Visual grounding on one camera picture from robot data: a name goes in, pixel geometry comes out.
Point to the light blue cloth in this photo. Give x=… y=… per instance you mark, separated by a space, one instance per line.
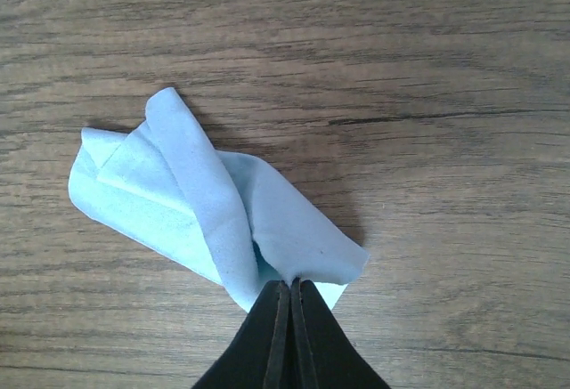
x=230 y=217

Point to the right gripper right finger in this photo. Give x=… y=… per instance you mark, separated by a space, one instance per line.
x=324 y=356

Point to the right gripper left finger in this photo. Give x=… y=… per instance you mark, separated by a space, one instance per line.
x=256 y=357

